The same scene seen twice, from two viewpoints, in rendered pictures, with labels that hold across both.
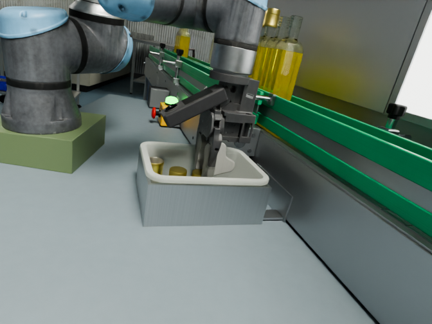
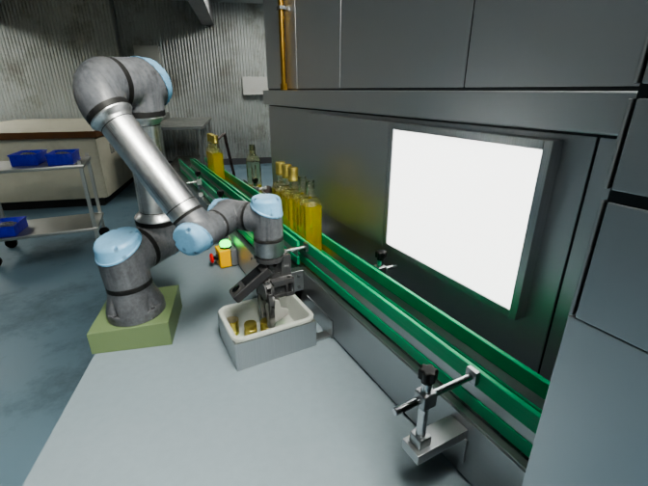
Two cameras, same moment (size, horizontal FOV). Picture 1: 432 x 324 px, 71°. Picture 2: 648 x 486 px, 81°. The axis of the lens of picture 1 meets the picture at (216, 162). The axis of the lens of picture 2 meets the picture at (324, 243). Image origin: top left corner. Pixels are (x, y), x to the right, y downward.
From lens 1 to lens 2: 0.51 m
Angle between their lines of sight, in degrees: 6
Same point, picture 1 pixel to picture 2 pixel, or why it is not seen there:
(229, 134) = (279, 292)
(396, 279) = (384, 365)
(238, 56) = (271, 249)
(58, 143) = (157, 326)
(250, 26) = (275, 230)
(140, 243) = (239, 383)
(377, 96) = (376, 233)
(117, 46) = not seen: hidden behind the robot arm
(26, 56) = (122, 275)
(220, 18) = (255, 228)
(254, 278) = (312, 385)
